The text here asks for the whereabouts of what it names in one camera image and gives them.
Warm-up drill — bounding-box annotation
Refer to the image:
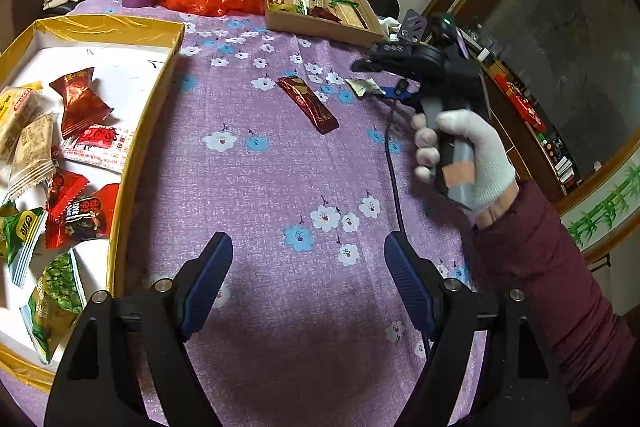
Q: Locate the wooden framed dark panel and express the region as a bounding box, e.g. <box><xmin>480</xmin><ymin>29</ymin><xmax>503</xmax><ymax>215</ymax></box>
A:
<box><xmin>427</xmin><ymin>0</ymin><xmax>640</xmax><ymax>218</ymax></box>

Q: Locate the black cable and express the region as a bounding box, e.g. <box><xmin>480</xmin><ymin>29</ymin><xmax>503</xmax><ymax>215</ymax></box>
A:
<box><xmin>384</xmin><ymin>99</ymin><xmax>408</xmax><ymax>238</ymax></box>

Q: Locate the green yellow snack packet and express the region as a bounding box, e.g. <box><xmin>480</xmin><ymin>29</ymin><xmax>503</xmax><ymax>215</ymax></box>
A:
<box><xmin>0</xmin><ymin>202</ymin><xmax>48</xmax><ymax>290</ymax></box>

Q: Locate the purple floral tablecloth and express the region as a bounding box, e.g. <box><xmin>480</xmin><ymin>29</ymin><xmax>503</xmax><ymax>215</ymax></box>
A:
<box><xmin>0</xmin><ymin>0</ymin><xmax>501</xmax><ymax>427</ymax></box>

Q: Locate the long dark red packet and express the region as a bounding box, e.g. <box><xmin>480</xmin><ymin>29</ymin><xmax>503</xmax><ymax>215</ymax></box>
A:
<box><xmin>276</xmin><ymin>76</ymin><xmax>341</xmax><ymax>135</ymax></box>

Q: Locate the person's right forearm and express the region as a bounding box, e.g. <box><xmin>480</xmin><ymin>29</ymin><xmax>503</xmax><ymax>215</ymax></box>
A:
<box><xmin>472</xmin><ymin>179</ymin><xmax>636</xmax><ymax>413</ymax></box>

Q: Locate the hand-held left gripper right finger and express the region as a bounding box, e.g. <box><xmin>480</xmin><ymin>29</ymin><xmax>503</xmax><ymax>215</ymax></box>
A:
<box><xmin>384</xmin><ymin>231</ymin><xmax>571</xmax><ymax>427</ymax></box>

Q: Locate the white plastic bag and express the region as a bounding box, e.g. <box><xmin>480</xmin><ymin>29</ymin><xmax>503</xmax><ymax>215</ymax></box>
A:
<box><xmin>377</xmin><ymin>17</ymin><xmax>403</xmax><ymax>40</ymax></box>

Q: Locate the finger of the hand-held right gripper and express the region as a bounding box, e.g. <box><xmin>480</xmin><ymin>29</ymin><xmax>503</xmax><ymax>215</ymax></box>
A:
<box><xmin>375</xmin><ymin>79</ymin><xmax>422</xmax><ymax>106</ymax></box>
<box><xmin>351</xmin><ymin>56</ymin><xmax>402</xmax><ymax>74</ymax></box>

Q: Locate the yellow rimmed white tray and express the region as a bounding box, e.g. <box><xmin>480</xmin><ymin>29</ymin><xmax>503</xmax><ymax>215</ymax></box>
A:
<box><xmin>0</xmin><ymin>14</ymin><xmax>186</xmax><ymax>393</ymax></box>

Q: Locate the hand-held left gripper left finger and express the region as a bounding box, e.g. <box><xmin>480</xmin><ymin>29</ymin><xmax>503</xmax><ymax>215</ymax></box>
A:
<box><xmin>44</xmin><ymin>231</ymin><xmax>235</xmax><ymax>427</ymax></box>

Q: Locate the person's right hand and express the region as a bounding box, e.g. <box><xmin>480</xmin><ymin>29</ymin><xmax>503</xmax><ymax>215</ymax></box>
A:
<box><xmin>412</xmin><ymin>109</ymin><xmax>518</xmax><ymax>215</ymax></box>

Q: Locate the green pea packet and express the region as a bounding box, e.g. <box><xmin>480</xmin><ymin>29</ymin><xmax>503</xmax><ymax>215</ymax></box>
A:
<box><xmin>20</xmin><ymin>249</ymin><xmax>86</xmax><ymax>365</ymax></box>

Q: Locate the red black candy packet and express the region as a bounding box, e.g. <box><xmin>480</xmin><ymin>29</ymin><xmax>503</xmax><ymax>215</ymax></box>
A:
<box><xmin>45</xmin><ymin>183</ymin><xmax>121</xmax><ymax>250</ymax></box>

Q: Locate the row of small cabinet items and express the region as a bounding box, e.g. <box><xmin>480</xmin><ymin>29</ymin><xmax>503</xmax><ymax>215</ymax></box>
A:
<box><xmin>470</xmin><ymin>27</ymin><xmax>586</xmax><ymax>192</ymax></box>

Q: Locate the beige cracker packet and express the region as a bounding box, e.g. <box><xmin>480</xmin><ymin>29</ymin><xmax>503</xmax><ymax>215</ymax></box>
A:
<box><xmin>2</xmin><ymin>112</ymin><xmax>58</xmax><ymax>202</ymax></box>

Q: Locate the grey phone stand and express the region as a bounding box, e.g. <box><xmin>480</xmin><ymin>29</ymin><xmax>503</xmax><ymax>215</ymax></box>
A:
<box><xmin>397</xmin><ymin>9</ymin><xmax>431</xmax><ymax>45</ymax></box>

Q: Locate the white red-print packet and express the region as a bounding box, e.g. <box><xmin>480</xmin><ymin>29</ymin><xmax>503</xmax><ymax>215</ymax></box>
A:
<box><xmin>60</xmin><ymin>124</ymin><xmax>136</xmax><ymax>175</ymax></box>

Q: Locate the silver foil packet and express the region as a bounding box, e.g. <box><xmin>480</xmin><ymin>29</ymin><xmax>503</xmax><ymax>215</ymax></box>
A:
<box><xmin>345</xmin><ymin>78</ymin><xmax>386</xmax><ymax>98</ymax></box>

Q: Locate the dark red snack packet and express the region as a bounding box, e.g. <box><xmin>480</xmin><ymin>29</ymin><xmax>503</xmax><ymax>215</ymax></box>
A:
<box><xmin>48</xmin><ymin>67</ymin><xmax>115</xmax><ymax>138</ymax></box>

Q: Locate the yellow cracker packet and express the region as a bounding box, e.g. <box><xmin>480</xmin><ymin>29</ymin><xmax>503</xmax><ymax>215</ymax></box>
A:
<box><xmin>0</xmin><ymin>82</ymin><xmax>43</xmax><ymax>162</ymax></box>

